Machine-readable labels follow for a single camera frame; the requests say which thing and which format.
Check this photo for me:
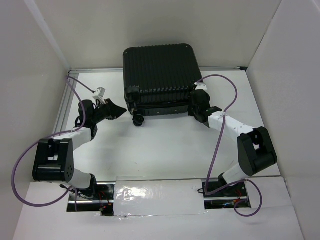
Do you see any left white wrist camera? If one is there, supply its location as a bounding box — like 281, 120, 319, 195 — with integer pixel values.
92, 87, 106, 104

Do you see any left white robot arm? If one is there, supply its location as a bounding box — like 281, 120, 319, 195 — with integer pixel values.
32, 99, 127, 200

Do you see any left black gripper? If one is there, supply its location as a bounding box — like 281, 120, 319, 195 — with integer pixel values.
91, 98, 128, 124

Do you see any black hard-shell suitcase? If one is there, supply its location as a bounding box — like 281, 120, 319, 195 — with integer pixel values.
123, 43, 202, 127

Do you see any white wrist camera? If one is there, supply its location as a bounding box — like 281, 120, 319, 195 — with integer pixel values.
92, 87, 106, 104
194, 82, 208, 91

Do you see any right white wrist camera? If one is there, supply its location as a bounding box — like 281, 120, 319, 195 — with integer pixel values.
194, 82, 208, 91

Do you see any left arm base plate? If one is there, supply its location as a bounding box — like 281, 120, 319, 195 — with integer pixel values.
66, 182, 116, 217

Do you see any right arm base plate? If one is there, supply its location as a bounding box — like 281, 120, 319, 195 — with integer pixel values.
197, 180, 251, 210

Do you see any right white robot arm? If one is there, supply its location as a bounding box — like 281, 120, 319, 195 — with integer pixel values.
188, 89, 278, 196

